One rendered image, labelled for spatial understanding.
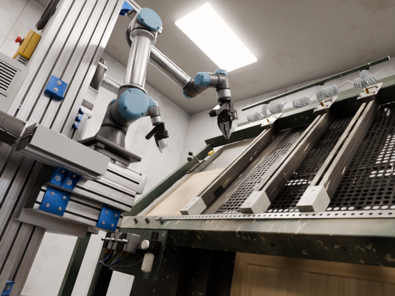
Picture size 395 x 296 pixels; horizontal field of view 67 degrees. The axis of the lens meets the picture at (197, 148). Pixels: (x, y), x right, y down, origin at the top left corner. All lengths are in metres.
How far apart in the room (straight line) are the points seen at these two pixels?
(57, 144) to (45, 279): 3.97
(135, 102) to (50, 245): 3.84
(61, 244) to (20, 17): 3.31
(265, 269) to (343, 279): 0.33
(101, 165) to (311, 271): 0.88
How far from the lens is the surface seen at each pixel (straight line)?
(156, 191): 2.37
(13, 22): 5.27
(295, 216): 1.14
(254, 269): 1.46
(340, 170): 1.38
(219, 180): 1.76
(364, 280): 1.23
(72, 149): 1.07
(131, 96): 1.23
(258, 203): 1.32
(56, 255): 4.93
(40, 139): 1.04
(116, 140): 1.29
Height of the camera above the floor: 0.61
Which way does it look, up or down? 23 degrees up
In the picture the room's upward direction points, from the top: 12 degrees clockwise
